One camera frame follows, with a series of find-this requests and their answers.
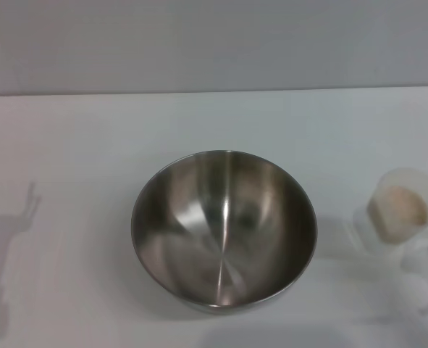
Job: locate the clear plastic measuring cup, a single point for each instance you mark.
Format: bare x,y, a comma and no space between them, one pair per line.
391,181

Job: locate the white rice grains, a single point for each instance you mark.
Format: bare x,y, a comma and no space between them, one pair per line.
398,210

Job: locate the stainless steel mixing bowl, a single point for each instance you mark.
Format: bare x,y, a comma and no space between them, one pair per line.
221,235

